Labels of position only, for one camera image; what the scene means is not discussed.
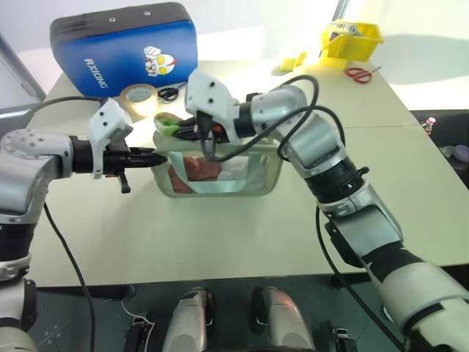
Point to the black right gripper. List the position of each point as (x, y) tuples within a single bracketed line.
[(209, 128)]

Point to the purple round object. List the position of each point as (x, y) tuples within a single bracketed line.
[(461, 152)]

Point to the yellow plastic bin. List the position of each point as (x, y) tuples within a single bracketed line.
[(362, 47)]

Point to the pink soft item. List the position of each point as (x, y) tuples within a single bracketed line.
[(198, 168)]

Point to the white tissue packet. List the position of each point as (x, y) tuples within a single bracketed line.
[(234, 168)]

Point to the small red capped bottle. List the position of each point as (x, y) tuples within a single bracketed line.
[(429, 127)]

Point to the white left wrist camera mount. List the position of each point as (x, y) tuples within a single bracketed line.
[(108, 122)]

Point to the beige packing tape roll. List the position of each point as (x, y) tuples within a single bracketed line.
[(141, 110)]

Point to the silver rounded leg shell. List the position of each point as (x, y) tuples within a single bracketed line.
[(282, 319), (188, 319)]

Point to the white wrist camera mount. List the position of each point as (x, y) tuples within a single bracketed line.
[(108, 122), (207, 95)]

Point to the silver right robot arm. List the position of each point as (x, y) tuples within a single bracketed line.
[(318, 139)]

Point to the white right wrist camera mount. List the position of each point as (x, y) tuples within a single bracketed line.
[(207, 95)]

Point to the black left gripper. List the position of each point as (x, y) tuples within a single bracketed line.
[(116, 160)]

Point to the small yellow box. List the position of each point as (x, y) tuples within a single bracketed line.
[(288, 65), (301, 58)]

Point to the clear pouch with green trim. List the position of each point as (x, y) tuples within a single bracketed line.
[(272, 172)]

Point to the blue padded cartoon-print case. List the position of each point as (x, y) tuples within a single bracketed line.
[(110, 55)]

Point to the white printed small box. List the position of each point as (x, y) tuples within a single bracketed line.
[(344, 28)]

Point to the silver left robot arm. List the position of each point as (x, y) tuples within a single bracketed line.
[(22, 165)]

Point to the grey metal frame bar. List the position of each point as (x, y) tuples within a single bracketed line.
[(18, 66)]

